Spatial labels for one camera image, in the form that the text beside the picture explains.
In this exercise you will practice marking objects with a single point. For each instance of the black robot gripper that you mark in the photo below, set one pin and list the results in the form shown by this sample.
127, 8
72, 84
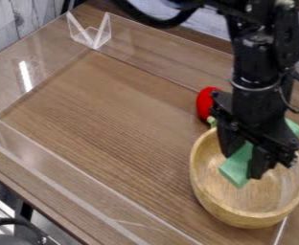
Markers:
243, 111

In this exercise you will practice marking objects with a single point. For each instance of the green rectangular block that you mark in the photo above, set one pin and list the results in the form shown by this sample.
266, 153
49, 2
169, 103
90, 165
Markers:
234, 168

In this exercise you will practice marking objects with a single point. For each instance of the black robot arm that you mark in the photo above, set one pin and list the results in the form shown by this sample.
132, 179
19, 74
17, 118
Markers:
263, 31

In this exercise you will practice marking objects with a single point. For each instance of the light wooden bowl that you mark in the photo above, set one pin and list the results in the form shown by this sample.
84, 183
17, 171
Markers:
254, 206

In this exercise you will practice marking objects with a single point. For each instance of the red knitted strawberry toy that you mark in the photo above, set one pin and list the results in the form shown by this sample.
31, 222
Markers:
205, 102

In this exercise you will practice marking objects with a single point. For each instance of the clear acrylic tray wall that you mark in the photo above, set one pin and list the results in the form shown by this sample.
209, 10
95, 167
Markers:
92, 211

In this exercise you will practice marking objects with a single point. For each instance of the clear acrylic corner bracket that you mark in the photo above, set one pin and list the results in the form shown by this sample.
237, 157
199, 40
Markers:
91, 37

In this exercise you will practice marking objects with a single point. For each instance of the black table frame leg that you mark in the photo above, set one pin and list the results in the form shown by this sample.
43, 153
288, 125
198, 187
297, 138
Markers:
29, 233

